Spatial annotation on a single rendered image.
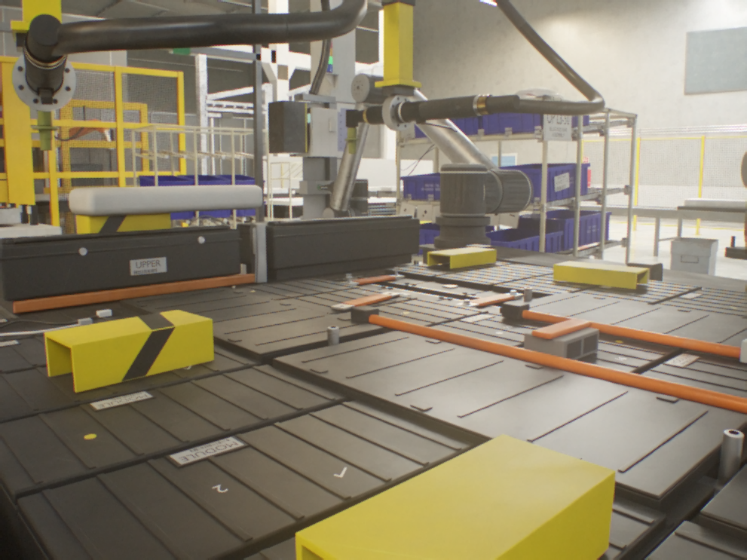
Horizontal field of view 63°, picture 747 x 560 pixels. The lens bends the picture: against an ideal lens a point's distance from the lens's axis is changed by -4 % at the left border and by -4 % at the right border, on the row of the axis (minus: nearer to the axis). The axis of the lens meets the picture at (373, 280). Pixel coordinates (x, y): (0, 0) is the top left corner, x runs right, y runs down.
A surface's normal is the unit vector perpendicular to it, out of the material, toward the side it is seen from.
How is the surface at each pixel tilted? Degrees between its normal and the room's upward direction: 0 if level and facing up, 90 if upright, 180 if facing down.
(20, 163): 90
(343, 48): 90
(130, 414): 0
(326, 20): 72
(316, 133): 90
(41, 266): 90
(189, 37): 117
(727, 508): 0
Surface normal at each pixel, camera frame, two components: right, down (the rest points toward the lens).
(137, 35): -0.01, 0.60
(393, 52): -0.70, 0.11
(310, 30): 0.68, 0.42
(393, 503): 0.00, -0.99
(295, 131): 0.68, 0.11
